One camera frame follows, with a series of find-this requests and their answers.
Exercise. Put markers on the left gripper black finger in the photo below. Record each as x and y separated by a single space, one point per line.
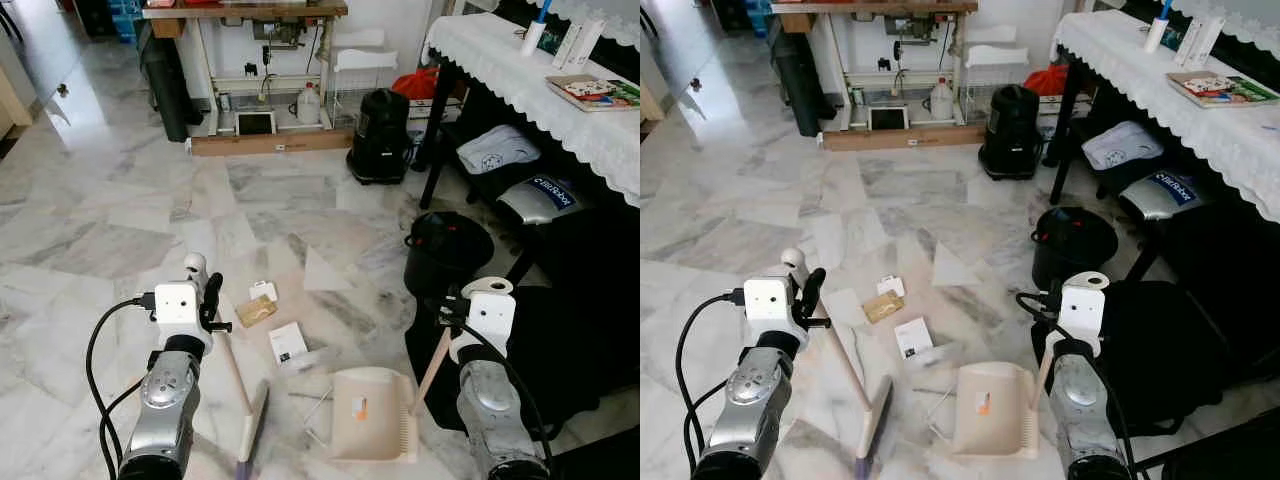
814 281
213 284

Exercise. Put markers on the white printed trash box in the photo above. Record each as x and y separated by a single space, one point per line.
914 338
288 342

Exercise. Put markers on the clear plastic wrapper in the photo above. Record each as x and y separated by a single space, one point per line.
315 362
940 357

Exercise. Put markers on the black backpack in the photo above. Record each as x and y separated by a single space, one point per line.
560 350
1170 350

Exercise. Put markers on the black piano bench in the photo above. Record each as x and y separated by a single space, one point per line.
478 183
1105 180

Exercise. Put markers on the silver BitRobot cover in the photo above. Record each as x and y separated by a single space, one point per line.
540 200
1160 195

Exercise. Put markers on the long wooden plank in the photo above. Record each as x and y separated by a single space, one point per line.
900 137
270 143

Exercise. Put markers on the pale blue folded cloth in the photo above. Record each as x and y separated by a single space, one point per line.
498 150
1122 145

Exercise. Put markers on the white framed tablet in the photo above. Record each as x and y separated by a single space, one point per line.
256 123
888 118

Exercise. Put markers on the black canister vacuum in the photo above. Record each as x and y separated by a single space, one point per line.
380 135
1010 130

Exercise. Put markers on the tall black bag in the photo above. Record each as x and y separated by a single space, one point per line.
170 80
800 80

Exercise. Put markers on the white plastic jug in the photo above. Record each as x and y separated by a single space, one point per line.
309 105
941 100

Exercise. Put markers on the red bag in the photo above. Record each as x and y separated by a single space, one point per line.
1047 80
415 85

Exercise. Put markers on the white lace tablecloth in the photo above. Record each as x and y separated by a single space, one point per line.
1180 110
540 100

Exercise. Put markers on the colourful picture book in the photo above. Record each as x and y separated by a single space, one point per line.
595 92
1220 90

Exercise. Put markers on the white sewing machine table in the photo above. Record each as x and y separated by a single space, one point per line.
245 10
870 7

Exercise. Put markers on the blue crates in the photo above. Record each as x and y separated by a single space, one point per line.
750 12
122 18

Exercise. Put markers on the white cup with blue stick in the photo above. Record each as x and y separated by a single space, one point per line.
533 40
1158 35

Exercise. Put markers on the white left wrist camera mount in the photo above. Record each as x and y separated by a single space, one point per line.
772 305
180 310

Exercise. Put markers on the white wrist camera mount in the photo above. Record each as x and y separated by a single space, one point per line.
772 305
492 315
1082 310
180 310

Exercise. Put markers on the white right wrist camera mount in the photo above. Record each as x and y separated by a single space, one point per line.
492 315
1082 310

